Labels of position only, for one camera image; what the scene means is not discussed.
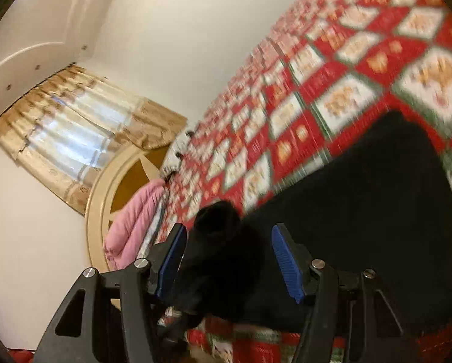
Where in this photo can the grey patterned pillow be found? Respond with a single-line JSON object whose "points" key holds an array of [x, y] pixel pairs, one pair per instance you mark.
{"points": [[153, 230]]}

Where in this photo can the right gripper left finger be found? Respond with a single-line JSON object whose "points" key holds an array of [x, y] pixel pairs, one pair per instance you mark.
{"points": [[113, 316]]}

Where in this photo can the red christmas patchwork bedspread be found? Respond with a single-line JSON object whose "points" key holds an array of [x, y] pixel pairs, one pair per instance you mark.
{"points": [[308, 92]]}

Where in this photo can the cream round headboard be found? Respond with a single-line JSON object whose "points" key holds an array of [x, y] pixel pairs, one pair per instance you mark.
{"points": [[129, 169]]}

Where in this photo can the black pants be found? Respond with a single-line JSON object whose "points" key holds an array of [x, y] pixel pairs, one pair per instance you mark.
{"points": [[385, 204]]}

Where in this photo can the beige window curtain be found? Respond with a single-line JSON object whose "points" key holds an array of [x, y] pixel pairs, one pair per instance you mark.
{"points": [[67, 129]]}

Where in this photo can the white patterned pillow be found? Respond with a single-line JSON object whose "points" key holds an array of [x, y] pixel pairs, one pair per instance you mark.
{"points": [[175, 153]]}

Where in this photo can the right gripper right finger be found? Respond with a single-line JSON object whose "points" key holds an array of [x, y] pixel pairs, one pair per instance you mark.
{"points": [[344, 306]]}

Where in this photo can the folded pink blanket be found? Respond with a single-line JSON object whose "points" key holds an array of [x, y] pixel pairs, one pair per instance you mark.
{"points": [[129, 227]]}

